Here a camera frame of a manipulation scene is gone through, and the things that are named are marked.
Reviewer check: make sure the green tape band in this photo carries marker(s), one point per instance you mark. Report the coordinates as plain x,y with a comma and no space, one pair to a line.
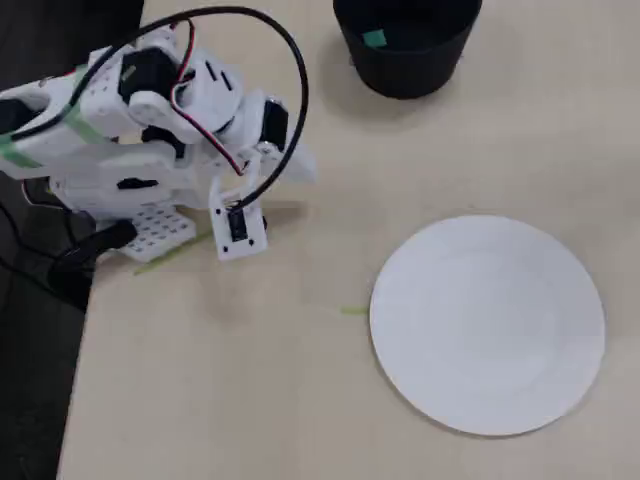
17,157
87,125

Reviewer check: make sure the long green tape strip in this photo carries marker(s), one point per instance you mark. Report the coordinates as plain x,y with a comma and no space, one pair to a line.
170,255

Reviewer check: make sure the white round paper plate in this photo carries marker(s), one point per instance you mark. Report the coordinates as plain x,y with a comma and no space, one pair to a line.
487,325

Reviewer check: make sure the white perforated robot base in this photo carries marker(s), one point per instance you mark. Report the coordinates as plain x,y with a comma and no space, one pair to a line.
160,230

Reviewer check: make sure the short green tape strip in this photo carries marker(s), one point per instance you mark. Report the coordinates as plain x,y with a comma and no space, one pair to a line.
354,311

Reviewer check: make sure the white gripper with motor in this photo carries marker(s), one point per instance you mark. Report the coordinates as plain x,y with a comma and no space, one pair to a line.
278,121

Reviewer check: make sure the white printed robot arm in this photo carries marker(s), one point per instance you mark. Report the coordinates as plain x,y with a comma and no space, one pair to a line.
100,165

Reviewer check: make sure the black round bin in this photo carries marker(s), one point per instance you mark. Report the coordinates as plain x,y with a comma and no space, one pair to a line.
407,70

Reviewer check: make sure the small green cube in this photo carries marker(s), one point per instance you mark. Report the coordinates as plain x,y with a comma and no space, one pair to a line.
375,39

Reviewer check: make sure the black table clamp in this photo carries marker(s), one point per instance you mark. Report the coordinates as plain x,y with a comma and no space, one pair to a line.
80,255

